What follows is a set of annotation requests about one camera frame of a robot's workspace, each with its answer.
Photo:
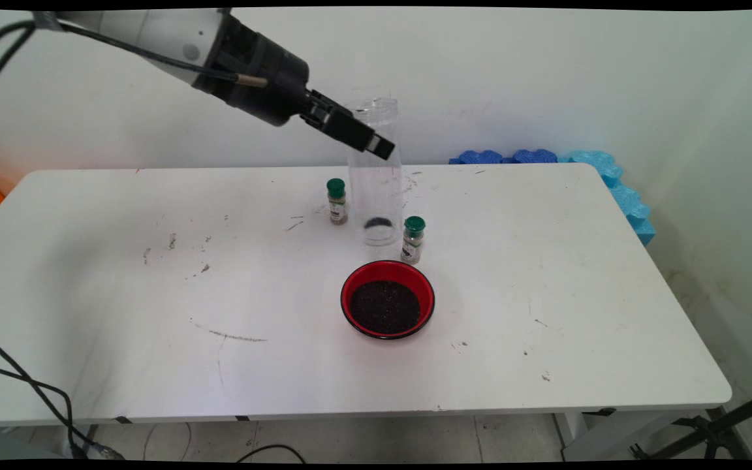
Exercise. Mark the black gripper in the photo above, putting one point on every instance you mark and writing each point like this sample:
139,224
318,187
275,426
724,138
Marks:
258,72

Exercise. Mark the clear plastic jar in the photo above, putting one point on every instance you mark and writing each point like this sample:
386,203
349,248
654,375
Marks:
376,189

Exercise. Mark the green cap spice bottle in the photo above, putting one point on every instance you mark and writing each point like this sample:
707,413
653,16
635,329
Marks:
337,205
412,241

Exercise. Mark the dark blue foam piece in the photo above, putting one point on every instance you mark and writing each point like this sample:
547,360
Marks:
534,156
477,157

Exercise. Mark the red bowl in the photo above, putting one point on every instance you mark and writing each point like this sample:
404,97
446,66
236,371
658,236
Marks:
415,287

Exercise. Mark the light blue foam strip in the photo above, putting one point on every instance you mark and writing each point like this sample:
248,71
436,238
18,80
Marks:
627,199

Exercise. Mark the white table leg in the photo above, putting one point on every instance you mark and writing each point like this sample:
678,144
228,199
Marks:
585,444

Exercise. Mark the black tripod stand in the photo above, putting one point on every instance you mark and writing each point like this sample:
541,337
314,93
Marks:
709,431

